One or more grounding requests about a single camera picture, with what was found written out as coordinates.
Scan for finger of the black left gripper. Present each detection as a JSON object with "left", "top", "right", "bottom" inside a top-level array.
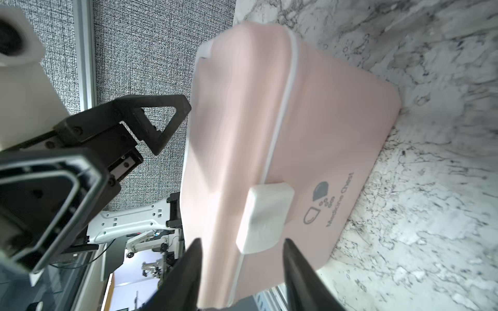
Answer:
[
  {"left": 54, "top": 95, "right": 191, "bottom": 156},
  {"left": 1, "top": 149, "right": 121, "bottom": 274}
]

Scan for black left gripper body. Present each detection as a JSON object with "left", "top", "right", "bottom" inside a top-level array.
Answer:
[{"left": 11, "top": 122, "right": 145, "bottom": 218}]

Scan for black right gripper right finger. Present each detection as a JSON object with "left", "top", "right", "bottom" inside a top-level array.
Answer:
[{"left": 283, "top": 238, "right": 345, "bottom": 311}]

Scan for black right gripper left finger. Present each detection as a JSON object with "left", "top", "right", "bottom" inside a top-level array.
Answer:
[{"left": 141, "top": 238, "right": 203, "bottom": 311}]

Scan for pink white medicine box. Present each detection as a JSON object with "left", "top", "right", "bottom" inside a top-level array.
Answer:
[{"left": 180, "top": 22, "right": 402, "bottom": 308}]

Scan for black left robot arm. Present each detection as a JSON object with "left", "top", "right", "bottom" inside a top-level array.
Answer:
[{"left": 1, "top": 95, "right": 191, "bottom": 273}]

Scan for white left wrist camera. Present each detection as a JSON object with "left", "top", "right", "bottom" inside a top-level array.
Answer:
[{"left": 1, "top": 5, "right": 70, "bottom": 151}]

